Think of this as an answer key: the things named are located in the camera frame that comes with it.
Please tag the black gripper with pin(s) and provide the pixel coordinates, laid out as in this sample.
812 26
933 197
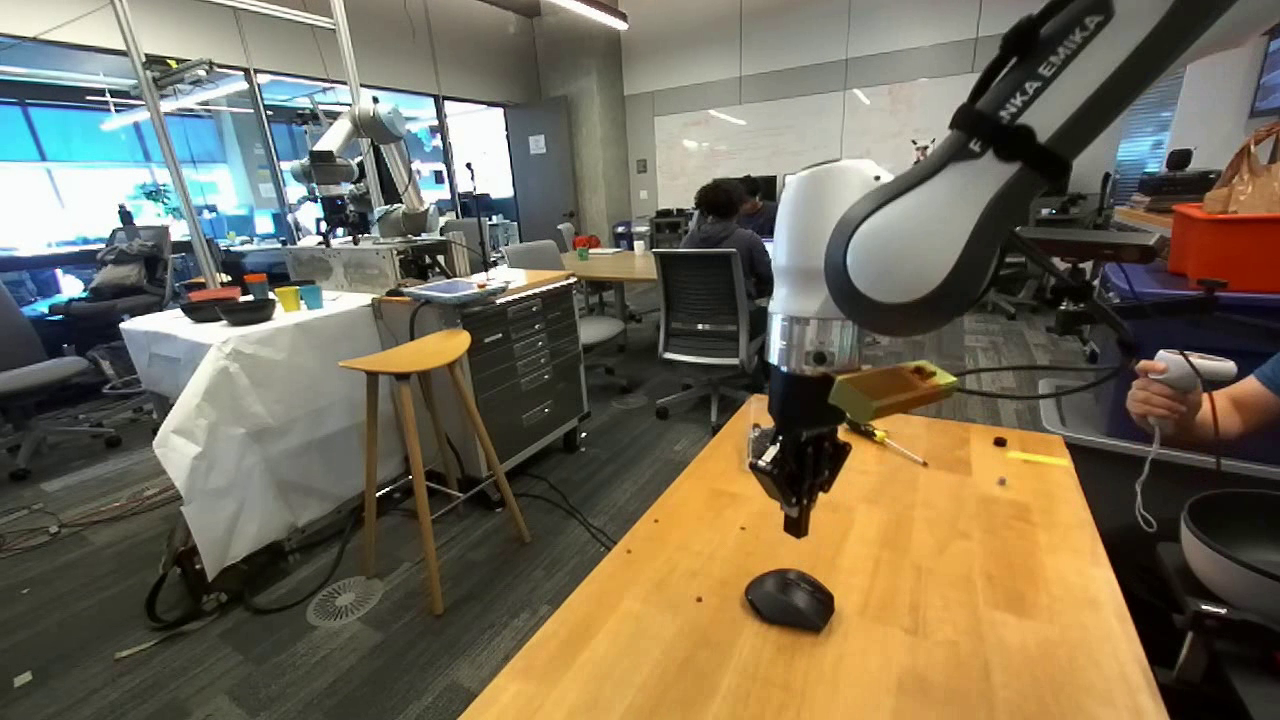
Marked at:
805 433

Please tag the white handheld controller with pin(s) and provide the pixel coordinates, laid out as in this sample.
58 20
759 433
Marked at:
1201 370

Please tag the person's forearm blue sleeve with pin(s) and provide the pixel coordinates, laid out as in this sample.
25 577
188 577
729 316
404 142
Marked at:
1247 403

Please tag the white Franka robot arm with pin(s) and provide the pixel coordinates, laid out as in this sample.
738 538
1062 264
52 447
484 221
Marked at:
933 227

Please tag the black computer mouse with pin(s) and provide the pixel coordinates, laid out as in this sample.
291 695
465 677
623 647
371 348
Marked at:
789 603

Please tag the person's hand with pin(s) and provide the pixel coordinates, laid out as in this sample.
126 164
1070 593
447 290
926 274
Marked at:
1162 406

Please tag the grey mesh office chair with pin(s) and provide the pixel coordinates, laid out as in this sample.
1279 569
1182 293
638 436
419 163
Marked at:
705 312

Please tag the yellow tape strip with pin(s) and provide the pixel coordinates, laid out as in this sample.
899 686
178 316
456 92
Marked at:
1038 458

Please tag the seated person dark hair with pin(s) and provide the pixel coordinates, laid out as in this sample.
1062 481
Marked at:
727 227

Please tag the wooden office desk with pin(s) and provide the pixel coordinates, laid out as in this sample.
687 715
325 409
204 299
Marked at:
614 264

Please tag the grey drawer cabinet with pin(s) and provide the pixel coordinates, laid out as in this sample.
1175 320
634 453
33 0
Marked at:
524 365

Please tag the light grey office chair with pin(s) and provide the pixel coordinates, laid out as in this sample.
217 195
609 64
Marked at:
543 256

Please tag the wooden bar stool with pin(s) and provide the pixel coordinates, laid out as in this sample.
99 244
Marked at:
413 403

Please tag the orange plastic bin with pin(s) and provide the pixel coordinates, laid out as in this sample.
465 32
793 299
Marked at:
1221 244

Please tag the teal cup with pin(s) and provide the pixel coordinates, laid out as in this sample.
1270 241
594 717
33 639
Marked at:
314 299

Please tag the table with white cloth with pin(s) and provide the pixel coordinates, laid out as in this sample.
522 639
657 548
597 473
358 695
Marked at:
264 403

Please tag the yellow cup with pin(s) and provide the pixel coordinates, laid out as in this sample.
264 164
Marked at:
291 303

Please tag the brown paper bag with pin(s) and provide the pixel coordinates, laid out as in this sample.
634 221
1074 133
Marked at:
1247 175

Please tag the black bowl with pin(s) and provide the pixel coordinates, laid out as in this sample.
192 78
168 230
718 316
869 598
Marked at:
249 312

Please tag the red black tray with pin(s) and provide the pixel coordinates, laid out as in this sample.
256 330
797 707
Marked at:
211 307

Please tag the black office chair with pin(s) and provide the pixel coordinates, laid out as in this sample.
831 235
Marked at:
42 373

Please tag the wall whiteboard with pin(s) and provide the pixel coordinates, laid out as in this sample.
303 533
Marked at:
746 142

